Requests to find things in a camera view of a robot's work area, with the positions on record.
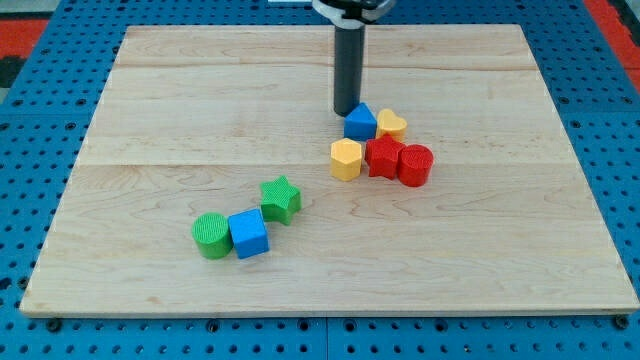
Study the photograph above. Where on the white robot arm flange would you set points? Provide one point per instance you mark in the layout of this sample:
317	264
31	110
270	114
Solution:
352	14

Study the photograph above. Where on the blue triangle block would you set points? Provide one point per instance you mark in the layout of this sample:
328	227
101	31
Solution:
360	124

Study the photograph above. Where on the yellow hexagon block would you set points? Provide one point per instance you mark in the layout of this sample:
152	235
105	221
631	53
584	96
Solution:
346	159

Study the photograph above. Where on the green star block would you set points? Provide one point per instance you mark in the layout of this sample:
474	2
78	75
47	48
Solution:
280	200

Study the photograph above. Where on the red star block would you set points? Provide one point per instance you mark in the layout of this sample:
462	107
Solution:
382	156

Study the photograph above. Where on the blue cube block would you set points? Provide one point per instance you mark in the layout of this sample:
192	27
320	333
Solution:
249	233

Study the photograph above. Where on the yellow heart block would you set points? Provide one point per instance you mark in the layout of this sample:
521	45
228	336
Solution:
389	123

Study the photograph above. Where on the red cylinder block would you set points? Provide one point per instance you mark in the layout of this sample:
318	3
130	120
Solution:
414	165

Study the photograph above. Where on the green cylinder block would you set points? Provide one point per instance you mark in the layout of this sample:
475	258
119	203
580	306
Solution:
211	234

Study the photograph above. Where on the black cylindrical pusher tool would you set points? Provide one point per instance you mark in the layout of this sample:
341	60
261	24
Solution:
348	64

